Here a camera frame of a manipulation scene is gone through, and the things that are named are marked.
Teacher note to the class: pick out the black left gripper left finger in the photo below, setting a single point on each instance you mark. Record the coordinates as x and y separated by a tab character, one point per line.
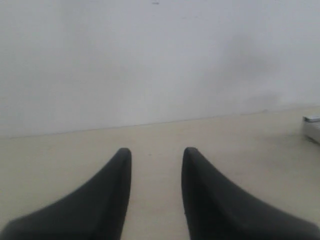
94	211

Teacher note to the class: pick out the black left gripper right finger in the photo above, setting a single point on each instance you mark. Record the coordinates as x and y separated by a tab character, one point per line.
217	209

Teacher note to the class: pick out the grey paper cutter base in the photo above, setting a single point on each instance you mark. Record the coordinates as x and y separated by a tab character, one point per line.
311	127

